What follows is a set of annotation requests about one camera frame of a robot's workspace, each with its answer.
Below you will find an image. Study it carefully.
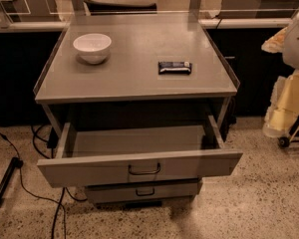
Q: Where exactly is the grey top drawer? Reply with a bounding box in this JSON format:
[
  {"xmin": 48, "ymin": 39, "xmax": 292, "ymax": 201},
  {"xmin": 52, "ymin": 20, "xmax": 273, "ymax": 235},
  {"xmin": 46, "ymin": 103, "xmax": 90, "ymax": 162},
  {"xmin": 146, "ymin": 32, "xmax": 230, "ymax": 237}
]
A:
[{"xmin": 38, "ymin": 123, "xmax": 242, "ymax": 187}]

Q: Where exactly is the grey drawer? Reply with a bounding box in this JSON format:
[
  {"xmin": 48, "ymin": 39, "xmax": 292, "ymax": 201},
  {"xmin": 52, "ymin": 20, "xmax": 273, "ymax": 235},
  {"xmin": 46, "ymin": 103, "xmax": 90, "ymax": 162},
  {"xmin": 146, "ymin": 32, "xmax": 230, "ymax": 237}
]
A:
[
  {"xmin": 85, "ymin": 178, "xmax": 202, "ymax": 204},
  {"xmin": 38, "ymin": 123, "xmax": 242, "ymax": 187}
]

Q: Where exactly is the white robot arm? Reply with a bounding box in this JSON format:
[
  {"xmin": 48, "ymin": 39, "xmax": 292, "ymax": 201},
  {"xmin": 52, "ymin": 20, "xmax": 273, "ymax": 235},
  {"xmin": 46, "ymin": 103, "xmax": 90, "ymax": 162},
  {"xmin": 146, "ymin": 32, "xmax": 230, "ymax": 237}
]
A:
[{"xmin": 261, "ymin": 12, "xmax": 299, "ymax": 138}]

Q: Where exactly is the grey drawer cabinet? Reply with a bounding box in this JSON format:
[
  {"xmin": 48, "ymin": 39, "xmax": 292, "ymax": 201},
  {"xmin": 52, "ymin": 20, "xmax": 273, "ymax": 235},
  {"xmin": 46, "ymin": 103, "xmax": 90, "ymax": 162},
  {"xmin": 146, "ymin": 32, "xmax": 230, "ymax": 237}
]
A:
[{"xmin": 33, "ymin": 13, "xmax": 241, "ymax": 211}]

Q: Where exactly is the grey lower drawer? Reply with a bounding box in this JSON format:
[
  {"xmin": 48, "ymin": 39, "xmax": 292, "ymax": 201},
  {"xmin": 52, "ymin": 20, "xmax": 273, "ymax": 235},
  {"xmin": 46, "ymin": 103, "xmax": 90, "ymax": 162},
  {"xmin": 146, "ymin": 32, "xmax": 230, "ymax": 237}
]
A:
[{"xmin": 85, "ymin": 178, "xmax": 202, "ymax": 204}]

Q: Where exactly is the dark blue snack bar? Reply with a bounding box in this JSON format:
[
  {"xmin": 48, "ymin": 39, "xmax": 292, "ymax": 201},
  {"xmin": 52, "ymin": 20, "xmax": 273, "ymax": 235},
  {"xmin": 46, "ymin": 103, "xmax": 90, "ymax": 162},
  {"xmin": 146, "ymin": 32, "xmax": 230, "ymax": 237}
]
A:
[{"xmin": 157, "ymin": 62, "xmax": 192, "ymax": 75}]

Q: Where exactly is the white ceramic bowl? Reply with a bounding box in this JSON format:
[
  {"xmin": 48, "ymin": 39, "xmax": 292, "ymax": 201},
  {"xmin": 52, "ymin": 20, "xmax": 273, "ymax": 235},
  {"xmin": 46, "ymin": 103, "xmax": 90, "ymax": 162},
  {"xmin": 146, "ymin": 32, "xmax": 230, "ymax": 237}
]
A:
[{"xmin": 73, "ymin": 33, "xmax": 112, "ymax": 65}]

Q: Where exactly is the clear acrylic barrier panel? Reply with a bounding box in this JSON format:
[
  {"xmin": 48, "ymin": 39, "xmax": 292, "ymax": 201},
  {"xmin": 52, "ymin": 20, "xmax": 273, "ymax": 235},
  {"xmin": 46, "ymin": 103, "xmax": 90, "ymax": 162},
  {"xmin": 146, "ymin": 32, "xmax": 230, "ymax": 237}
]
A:
[{"xmin": 0, "ymin": 0, "xmax": 299, "ymax": 31}]

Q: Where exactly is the black floor stand bar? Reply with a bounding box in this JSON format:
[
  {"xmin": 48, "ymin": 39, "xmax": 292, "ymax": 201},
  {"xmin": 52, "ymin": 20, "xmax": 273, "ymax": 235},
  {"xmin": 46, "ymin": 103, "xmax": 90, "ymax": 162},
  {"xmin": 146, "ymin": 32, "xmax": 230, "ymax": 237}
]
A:
[{"xmin": 0, "ymin": 157, "xmax": 23, "ymax": 202}]

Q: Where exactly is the black floor cable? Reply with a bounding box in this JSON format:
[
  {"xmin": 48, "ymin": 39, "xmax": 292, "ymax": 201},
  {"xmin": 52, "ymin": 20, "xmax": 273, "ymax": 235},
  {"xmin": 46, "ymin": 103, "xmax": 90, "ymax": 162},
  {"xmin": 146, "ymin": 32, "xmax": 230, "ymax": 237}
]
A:
[{"xmin": 0, "ymin": 124, "xmax": 88, "ymax": 239}]

